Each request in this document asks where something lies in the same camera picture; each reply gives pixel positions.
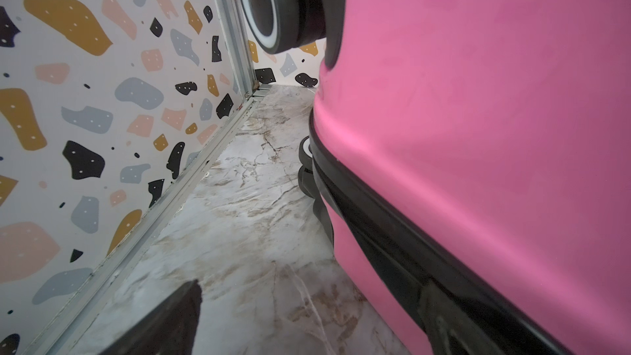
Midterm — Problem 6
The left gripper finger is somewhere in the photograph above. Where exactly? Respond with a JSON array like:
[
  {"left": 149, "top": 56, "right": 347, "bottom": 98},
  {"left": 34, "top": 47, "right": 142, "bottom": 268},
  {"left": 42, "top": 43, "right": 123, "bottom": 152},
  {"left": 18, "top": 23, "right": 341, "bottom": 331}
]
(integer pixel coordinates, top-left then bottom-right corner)
[{"left": 101, "top": 280, "right": 202, "bottom": 355}]

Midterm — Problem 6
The pink hard-shell suitcase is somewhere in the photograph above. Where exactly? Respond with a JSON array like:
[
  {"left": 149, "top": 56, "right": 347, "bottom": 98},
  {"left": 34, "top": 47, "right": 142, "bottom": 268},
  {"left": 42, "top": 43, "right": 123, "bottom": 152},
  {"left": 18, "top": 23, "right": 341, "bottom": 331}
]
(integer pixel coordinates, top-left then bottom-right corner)
[{"left": 241, "top": 0, "right": 630, "bottom": 354}]

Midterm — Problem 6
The left aluminium corner post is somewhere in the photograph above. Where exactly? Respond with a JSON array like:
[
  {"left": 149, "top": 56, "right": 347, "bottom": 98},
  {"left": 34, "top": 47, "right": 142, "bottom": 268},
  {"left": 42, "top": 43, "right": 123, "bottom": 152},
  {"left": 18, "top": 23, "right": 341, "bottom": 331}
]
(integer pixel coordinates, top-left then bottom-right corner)
[{"left": 215, "top": 0, "right": 258, "bottom": 100}]

